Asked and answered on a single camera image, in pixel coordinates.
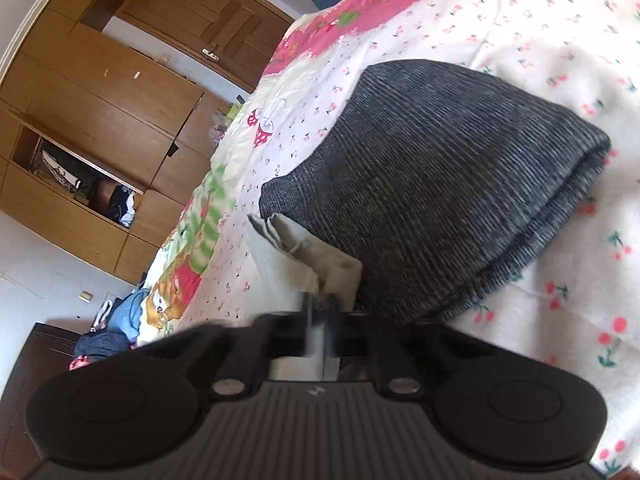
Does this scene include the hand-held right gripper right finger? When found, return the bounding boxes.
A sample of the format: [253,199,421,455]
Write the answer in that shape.
[320,310,453,400]

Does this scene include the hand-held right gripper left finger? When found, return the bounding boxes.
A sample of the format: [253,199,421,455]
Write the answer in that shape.
[150,311,315,400]

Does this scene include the grey-green pants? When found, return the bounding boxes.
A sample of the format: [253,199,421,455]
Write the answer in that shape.
[247,212,363,312]

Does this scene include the dark grey pants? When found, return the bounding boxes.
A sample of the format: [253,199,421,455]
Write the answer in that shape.
[258,59,612,325]

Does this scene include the blue cloth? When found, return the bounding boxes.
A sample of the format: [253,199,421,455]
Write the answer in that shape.
[107,290,151,343]

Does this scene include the dark navy jacket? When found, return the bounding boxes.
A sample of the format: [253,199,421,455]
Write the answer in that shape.
[75,329,132,362]

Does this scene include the clear plastic bags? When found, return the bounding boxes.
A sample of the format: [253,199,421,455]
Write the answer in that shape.
[209,104,247,147]

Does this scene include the clothes in wardrobe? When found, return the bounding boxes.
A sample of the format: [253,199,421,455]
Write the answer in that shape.
[40,142,138,227]

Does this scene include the dark wooden headboard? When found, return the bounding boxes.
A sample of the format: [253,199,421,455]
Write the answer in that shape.
[0,322,83,480]

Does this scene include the wooden wardrobe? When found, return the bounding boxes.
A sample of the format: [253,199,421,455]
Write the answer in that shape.
[0,10,236,286]

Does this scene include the wooden door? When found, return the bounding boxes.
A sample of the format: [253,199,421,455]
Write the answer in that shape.
[80,0,296,93]

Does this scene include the cherry print bedsheet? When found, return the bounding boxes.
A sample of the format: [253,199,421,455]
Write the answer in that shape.
[135,0,640,480]

